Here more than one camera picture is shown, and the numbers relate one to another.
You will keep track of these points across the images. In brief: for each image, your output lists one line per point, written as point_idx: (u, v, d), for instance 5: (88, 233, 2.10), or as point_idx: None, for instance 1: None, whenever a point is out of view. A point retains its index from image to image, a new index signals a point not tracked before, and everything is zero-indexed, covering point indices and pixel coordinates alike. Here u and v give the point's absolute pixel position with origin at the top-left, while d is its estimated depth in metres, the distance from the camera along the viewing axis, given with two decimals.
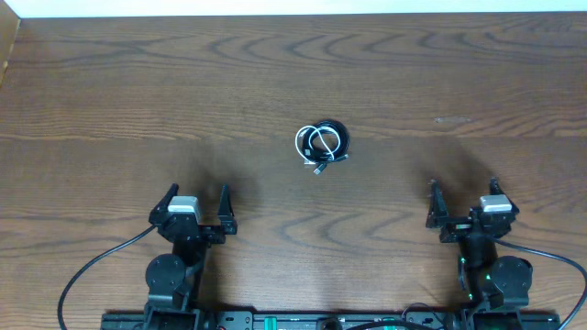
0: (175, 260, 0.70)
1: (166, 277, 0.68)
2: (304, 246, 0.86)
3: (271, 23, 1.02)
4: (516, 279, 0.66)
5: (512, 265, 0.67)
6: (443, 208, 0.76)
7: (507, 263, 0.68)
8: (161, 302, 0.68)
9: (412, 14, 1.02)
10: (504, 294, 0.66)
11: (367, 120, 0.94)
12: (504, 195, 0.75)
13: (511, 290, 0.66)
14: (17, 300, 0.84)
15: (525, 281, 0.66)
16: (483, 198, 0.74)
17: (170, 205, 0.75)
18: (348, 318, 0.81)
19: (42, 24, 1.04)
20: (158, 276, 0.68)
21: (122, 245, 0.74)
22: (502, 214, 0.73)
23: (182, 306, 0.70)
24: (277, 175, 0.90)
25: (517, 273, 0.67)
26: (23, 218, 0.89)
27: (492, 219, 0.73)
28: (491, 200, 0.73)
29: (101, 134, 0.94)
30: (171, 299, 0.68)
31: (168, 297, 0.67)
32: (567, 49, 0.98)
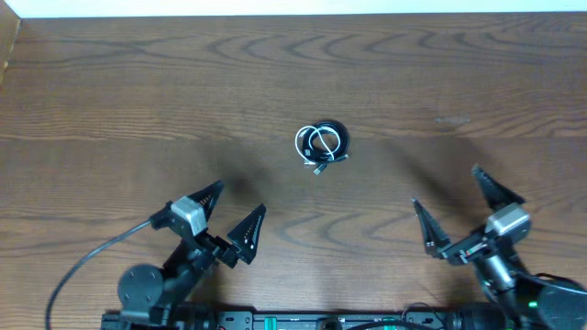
0: (150, 271, 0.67)
1: (141, 288, 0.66)
2: (304, 247, 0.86)
3: (271, 23, 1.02)
4: (570, 311, 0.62)
5: (564, 294, 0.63)
6: (443, 237, 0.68)
7: (559, 292, 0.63)
8: (138, 319, 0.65)
9: (412, 14, 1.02)
10: (556, 327, 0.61)
11: (366, 120, 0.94)
12: (516, 205, 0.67)
13: (563, 323, 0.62)
14: (18, 300, 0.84)
15: (581, 315, 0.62)
16: (492, 216, 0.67)
17: (171, 209, 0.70)
18: (348, 318, 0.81)
19: (41, 24, 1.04)
20: (131, 288, 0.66)
21: (104, 246, 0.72)
22: (520, 228, 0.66)
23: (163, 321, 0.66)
24: (277, 175, 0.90)
25: (571, 304, 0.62)
26: (24, 218, 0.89)
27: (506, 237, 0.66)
28: (503, 222, 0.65)
29: (101, 134, 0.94)
30: (145, 314, 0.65)
31: (142, 313, 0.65)
32: (567, 49, 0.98)
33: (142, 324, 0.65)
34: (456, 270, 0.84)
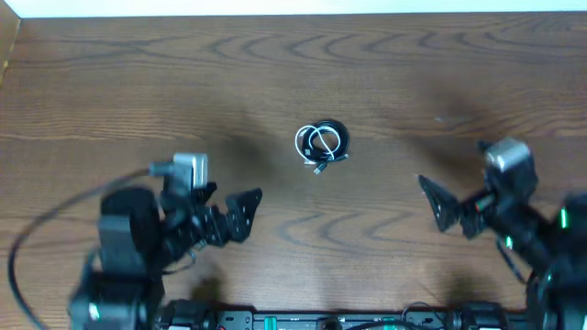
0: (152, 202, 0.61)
1: (126, 204, 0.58)
2: (304, 246, 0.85)
3: (271, 22, 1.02)
4: None
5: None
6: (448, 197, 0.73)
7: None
8: (116, 228, 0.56)
9: (412, 14, 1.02)
10: None
11: (366, 119, 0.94)
12: (517, 142, 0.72)
13: None
14: (17, 300, 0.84)
15: None
16: (497, 157, 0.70)
17: (174, 159, 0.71)
18: (348, 317, 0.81)
19: (41, 24, 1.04)
20: (115, 203, 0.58)
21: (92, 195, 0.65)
22: (522, 161, 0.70)
23: (138, 250, 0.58)
24: (277, 175, 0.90)
25: None
26: (23, 218, 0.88)
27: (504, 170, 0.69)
28: (505, 154, 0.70)
29: (101, 133, 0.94)
30: (127, 225, 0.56)
31: (124, 221, 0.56)
32: (567, 49, 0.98)
33: (115, 236, 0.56)
34: (456, 270, 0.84)
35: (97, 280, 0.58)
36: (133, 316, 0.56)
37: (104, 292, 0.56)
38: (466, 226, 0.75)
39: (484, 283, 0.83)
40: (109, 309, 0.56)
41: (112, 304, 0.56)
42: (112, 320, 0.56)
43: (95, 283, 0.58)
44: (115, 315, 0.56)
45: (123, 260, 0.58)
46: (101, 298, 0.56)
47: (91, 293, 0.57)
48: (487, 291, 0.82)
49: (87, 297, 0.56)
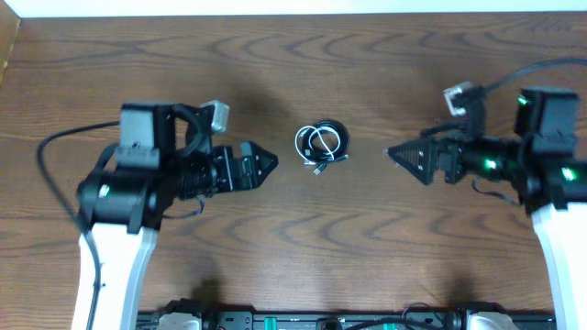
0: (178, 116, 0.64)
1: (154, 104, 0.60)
2: (304, 247, 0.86)
3: (270, 22, 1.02)
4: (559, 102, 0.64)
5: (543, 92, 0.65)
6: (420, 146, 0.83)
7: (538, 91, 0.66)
8: (139, 111, 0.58)
9: (412, 14, 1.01)
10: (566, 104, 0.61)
11: (366, 120, 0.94)
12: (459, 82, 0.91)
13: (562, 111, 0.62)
14: (19, 300, 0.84)
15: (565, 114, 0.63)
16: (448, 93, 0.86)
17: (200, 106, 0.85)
18: (347, 318, 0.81)
19: (40, 24, 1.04)
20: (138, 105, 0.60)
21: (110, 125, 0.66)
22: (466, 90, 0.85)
23: (155, 138, 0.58)
24: (276, 175, 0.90)
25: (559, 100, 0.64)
26: (24, 218, 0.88)
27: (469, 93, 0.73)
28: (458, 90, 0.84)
29: (99, 133, 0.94)
30: (149, 112, 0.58)
31: (148, 109, 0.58)
32: (567, 49, 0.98)
33: (137, 115, 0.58)
34: (456, 270, 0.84)
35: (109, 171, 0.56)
36: (141, 202, 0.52)
37: (114, 179, 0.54)
38: (445, 163, 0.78)
39: (483, 284, 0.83)
40: (117, 196, 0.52)
41: (121, 189, 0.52)
42: (118, 206, 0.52)
43: (106, 172, 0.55)
44: (121, 203, 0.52)
45: (139, 154, 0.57)
46: (111, 183, 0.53)
47: (98, 182, 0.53)
48: (486, 291, 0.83)
49: (94, 184, 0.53)
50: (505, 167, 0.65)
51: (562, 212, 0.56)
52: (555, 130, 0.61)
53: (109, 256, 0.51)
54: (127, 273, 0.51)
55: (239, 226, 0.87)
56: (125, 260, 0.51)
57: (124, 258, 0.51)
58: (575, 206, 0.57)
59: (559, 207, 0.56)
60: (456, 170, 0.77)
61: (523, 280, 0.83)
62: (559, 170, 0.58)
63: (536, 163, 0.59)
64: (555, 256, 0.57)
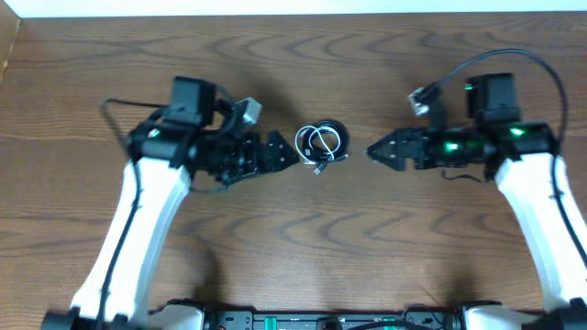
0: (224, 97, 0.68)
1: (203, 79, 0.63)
2: (304, 246, 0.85)
3: (271, 22, 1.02)
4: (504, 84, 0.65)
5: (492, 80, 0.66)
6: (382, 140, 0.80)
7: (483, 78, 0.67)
8: (192, 83, 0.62)
9: (412, 14, 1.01)
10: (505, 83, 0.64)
11: (366, 120, 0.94)
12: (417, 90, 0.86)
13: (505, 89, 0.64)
14: (18, 300, 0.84)
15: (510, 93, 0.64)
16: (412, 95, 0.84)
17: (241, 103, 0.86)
18: (348, 318, 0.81)
19: (40, 23, 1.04)
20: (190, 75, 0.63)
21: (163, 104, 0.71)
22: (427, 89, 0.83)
23: (199, 110, 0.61)
24: (276, 175, 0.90)
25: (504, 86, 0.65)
26: (24, 218, 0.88)
27: (429, 91, 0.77)
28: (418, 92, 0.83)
29: (100, 134, 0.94)
30: (199, 87, 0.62)
31: (199, 84, 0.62)
32: (566, 49, 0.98)
33: (187, 87, 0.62)
34: (457, 270, 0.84)
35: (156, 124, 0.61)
36: (180, 156, 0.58)
37: (160, 130, 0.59)
38: (411, 151, 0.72)
39: (484, 283, 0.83)
40: (160, 146, 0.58)
41: (165, 140, 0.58)
42: (160, 155, 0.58)
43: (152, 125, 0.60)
44: (160, 149, 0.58)
45: (184, 117, 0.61)
46: (160, 131, 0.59)
47: (146, 131, 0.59)
48: (487, 291, 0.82)
49: (143, 132, 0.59)
50: (464, 143, 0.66)
51: (517, 164, 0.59)
52: (500, 106, 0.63)
53: (149, 183, 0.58)
54: (162, 201, 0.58)
55: (239, 226, 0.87)
56: (161, 189, 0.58)
57: (161, 188, 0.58)
58: (530, 158, 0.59)
59: (515, 159, 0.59)
60: (424, 158, 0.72)
61: (523, 280, 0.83)
62: (509, 130, 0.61)
63: (490, 130, 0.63)
64: (524, 209, 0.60)
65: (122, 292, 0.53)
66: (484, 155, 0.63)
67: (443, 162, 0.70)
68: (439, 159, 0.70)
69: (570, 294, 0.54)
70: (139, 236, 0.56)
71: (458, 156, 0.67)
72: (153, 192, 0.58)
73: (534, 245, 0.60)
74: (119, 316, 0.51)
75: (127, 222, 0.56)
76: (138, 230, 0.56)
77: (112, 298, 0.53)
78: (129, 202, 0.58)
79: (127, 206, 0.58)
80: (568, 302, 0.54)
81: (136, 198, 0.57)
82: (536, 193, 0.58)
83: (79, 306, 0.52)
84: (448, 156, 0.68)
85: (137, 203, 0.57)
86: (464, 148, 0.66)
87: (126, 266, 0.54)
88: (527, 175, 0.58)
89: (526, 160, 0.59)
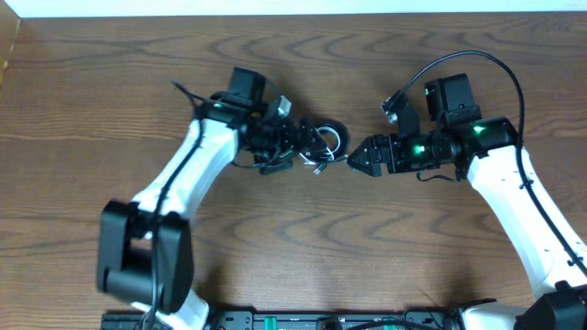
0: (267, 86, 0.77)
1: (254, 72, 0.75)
2: (304, 246, 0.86)
3: (271, 22, 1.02)
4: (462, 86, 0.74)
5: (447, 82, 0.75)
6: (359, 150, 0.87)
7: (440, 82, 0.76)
8: (246, 72, 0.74)
9: (411, 14, 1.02)
10: (461, 83, 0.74)
11: (366, 120, 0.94)
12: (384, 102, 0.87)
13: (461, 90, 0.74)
14: (18, 300, 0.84)
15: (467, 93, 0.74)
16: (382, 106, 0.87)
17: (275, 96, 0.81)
18: (348, 318, 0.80)
19: (41, 24, 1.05)
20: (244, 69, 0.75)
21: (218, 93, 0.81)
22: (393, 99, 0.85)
23: (249, 93, 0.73)
24: (276, 175, 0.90)
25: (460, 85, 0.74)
26: (25, 218, 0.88)
27: (395, 97, 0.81)
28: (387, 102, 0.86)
29: (101, 134, 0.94)
30: (251, 75, 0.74)
31: (251, 73, 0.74)
32: (565, 49, 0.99)
33: (241, 75, 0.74)
34: (456, 270, 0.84)
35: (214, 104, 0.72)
36: (235, 126, 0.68)
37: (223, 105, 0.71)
38: (382, 157, 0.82)
39: (484, 283, 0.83)
40: (221, 116, 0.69)
41: (224, 114, 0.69)
42: (220, 125, 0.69)
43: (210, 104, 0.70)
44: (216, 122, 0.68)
45: (238, 100, 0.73)
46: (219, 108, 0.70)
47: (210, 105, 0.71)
48: (487, 291, 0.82)
49: (208, 105, 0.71)
50: (430, 145, 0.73)
51: (485, 159, 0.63)
52: (459, 104, 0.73)
53: (211, 130, 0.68)
54: (219, 147, 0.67)
55: (239, 226, 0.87)
56: (222, 135, 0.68)
57: (221, 135, 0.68)
58: (495, 152, 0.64)
59: (482, 156, 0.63)
60: (395, 161, 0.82)
61: (522, 280, 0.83)
62: (471, 127, 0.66)
63: (454, 132, 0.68)
64: (500, 203, 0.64)
65: (179, 198, 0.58)
66: (451, 156, 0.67)
67: (415, 165, 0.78)
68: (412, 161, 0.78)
69: (554, 278, 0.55)
70: (195, 166, 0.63)
71: (426, 157, 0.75)
72: (213, 136, 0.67)
73: (514, 236, 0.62)
74: (172, 214, 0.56)
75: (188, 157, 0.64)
76: (195, 161, 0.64)
77: (167, 202, 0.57)
78: (192, 143, 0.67)
79: (187, 146, 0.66)
80: (553, 286, 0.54)
81: (198, 140, 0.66)
82: (506, 185, 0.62)
83: (138, 203, 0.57)
84: (417, 158, 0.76)
85: (199, 142, 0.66)
86: (430, 149, 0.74)
87: (182, 182, 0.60)
88: (493, 167, 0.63)
89: (492, 155, 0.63)
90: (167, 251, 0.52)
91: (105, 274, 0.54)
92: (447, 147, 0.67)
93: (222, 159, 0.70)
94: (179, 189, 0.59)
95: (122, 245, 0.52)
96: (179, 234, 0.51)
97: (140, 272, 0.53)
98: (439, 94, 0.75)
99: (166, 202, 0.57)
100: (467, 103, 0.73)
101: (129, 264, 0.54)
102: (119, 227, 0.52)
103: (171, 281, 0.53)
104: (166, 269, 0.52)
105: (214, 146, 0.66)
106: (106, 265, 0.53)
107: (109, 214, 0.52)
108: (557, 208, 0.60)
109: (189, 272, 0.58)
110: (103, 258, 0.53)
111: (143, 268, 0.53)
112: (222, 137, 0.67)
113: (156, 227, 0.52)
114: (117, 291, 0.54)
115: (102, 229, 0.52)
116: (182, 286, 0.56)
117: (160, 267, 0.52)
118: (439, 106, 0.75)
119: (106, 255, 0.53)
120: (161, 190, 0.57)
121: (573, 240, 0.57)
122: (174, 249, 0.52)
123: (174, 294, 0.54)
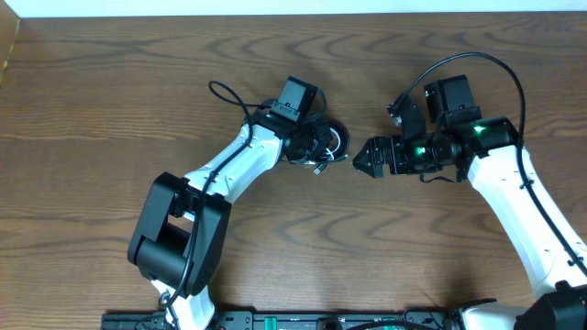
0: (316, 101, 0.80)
1: (306, 84, 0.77)
2: (304, 247, 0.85)
3: (271, 22, 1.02)
4: (462, 87, 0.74)
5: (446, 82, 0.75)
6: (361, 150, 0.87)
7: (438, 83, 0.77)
8: (298, 83, 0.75)
9: (411, 14, 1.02)
10: (459, 84, 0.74)
11: (367, 120, 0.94)
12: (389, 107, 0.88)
13: (459, 91, 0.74)
14: (17, 300, 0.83)
15: (466, 93, 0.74)
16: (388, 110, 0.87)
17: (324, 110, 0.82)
18: (348, 318, 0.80)
19: (41, 24, 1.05)
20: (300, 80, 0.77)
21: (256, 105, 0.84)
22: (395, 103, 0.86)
23: (297, 106, 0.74)
24: (277, 175, 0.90)
25: (459, 86, 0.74)
26: (24, 218, 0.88)
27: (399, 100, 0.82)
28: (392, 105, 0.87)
29: (101, 134, 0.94)
30: (304, 88, 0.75)
31: (303, 86, 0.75)
32: (565, 49, 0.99)
33: (293, 86, 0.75)
34: (456, 270, 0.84)
35: (261, 114, 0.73)
36: (282, 137, 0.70)
37: (272, 117, 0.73)
38: (384, 159, 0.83)
39: (484, 283, 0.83)
40: (271, 126, 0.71)
41: (273, 124, 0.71)
42: (270, 132, 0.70)
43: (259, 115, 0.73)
44: (265, 130, 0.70)
45: (286, 111, 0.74)
46: (268, 118, 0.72)
47: (259, 115, 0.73)
48: (487, 291, 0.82)
49: (260, 115, 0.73)
50: (430, 146, 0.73)
51: (485, 159, 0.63)
52: (459, 105, 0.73)
53: (260, 132, 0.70)
54: (266, 148, 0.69)
55: (239, 226, 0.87)
56: (271, 136, 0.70)
57: (271, 136, 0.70)
58: (495, 152, 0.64)
59: (482, 157, 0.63)
60: (397, 162, 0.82)
61: (521, 280, 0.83)
62: (471, 127, 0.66)
63: (455, 131, 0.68)
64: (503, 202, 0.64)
65: (225, 184, 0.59)
66: (451, 156, 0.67)
67: (418, 167, 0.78)
68: (415, 163, 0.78)
69: (554, 278, 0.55)
70: (244, 161, 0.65)
71: (426, 157, 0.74)
72: (262, 138, 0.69)
73: (514, 235, 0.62)
74: (215, 197, 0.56)
75: (238, 154, 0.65)
76: (243, 158, 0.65)
77: (215, 185, 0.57)
78: (240, 142, 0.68)
79: (236, 143, 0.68)
80: (553, 286, 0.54)
81: (249, 138, 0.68)
82: (507, 185, 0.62)
83: (189, 180, 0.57)
84: (419, 159, 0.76)
85: (248, 141, 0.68)
86: (430, 150, 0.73)
87: (229, 172, 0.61)
88: (499, 166, 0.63)
89: (492, 155, 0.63)
90: (205, 232, 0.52)
91: (138, 243, 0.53)
92: (447, 146, 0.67)
93: (261, 166, 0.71)
94: (227, 177, 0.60)
95: (164, 216, 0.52)
96: (221, 216, 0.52)
97: (173, 250, 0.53)
98: (439, 95, 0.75)
99: (213, 185, 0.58)
100: (466, 102, 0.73)
101: (164, 238, 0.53)
102: (167, 200, 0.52)
103: (201, 264, 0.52)
104: (200, 250, 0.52)
105: (261, 148, 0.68)
106: (143, 233, 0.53)
107: (161, 184, 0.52)
108: (558, 208, 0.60)
109: (215, 259, 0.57)
110: (141, 225, 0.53)
111: (178, 246, 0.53)
112: (271, 142, 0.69)
113: (201, 205, 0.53)
114: (145, 265, 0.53)
115: (149, 197, 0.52)
116: (207, 272, 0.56)
117: (195, 246, 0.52)
118: (439, 107, 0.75)
119: (146, 223, 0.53)
120: (210, 174, 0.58)
121: (573, 240, 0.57)
122: (213, 230, 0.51)
123: (200, 279, 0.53)
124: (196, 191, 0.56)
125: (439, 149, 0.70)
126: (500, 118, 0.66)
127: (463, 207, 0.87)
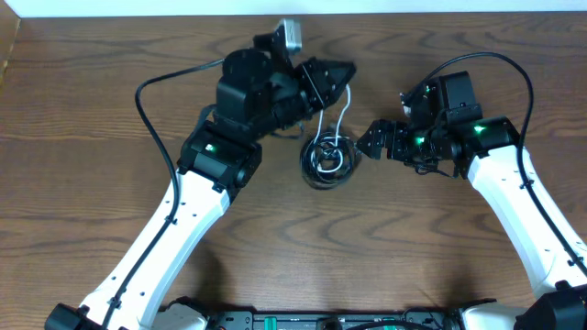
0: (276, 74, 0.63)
1: (245, 71, 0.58)
2: (303, 246, 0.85)
3: (271, 22, 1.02)
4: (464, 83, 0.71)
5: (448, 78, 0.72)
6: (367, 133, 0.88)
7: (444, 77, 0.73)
8: (229, 93, 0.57)
9: (411, 14, 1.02)
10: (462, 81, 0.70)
11: (367, 120, 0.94)
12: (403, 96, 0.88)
13: (460, 88, 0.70)
14: (17, 300, 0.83)
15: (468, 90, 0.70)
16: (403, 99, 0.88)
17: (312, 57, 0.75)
18: (348, 318, 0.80)
19: (41, 24, 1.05)
20: (234, 77, 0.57)
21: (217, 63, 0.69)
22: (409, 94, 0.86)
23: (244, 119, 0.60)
24: (276, 175, 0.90)
25: (461, 83, 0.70)
26: (25, 218, 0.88)
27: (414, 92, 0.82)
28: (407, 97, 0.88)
29: (101, 133, 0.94)
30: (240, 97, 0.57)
31: (238, 93, 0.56)
32: (565, 49, 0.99)
33: (226, 95, 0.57)
34: (456, 270, 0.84)
35: (207, 134, 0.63)
36: (224, 183, 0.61)
37: (215, 147, 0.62)
38: (384, 140, 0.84)
39: (484, 283, 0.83)
40: (212, 161, 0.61)
41: (215, 157, 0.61)
42: (212, 168, 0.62)
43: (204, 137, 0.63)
44: (211, 166, 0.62)
45: (232, 129, 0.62)
46: (213, 145, 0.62)
47: (198, 144, 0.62)
48: (487, 291, 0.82)
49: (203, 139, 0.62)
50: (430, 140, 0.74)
51: (485, 159, 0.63)
52: (459, 103, 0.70)
53: (189, 195, 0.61)
54: (198, 219, 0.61)
55: (240, 226, 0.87)
56: (203, 203, 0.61)
57: (203, 202, 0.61)
58: (495, 151, 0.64)
59: (482, 156, 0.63)
60: (396, 148, 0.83)
61: (521, 280, 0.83)
62: (472, 127, 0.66)
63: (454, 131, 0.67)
64: (501, 206, 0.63)
65: (132, 307, 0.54)
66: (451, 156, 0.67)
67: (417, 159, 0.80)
68: (415, 155, 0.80)
69: (554, 278, 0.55)
70: (163, 256, 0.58)
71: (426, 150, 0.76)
72: (193, 205, 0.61)
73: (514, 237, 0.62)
74: None
75: (155, 241, 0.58)
76: (164, 247, 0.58)
77: (117, 312, 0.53)
78: (164, 215, 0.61)
79: (159, 217, 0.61)
80: (553, 286, 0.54)
81: (171, 213, 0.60)
82: (507, 185, 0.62)
83: (88, 307, 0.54)
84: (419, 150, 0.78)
85: (171, 216, 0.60)
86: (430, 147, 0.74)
87: (142, 284, 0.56)
88: (496, 169, 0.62)
89: (492, 155, 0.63)
90: None
91: None
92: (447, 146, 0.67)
93: (199, 236, 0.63)
94: (137, 294, 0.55)
95: None
96: None
97: None
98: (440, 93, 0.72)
99: (116, 311, 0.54)
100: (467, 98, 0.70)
101: None
102: None
103: None
104: None
105: (189, 222, 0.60)
106: None
107: (55, 323, 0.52)
108: (558, 208, 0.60)
109: None
110: None
111: None
112: (204, 210, 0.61)
113: None
114: None
115: None
116: None
117: None
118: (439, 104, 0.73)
119: None
120: (112, 299, 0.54)
121: (572, 240, 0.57)
122: None
123: None
124: (94, 321, 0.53)
125: (439, 147, 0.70)
126: (501, 118, 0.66)
127: (463, 206, 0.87)
